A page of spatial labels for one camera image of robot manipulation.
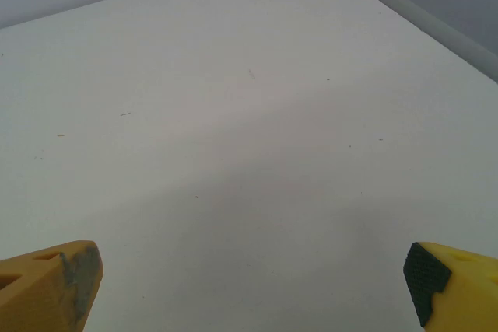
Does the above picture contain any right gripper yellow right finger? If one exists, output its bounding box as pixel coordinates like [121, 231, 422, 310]
[402, 241, 498, 332]

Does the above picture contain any aluminium table side rail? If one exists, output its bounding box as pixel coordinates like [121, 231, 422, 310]
[347, 0, 498, 85]

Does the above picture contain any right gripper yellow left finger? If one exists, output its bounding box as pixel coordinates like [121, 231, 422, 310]
[0, 239, 105, 332]

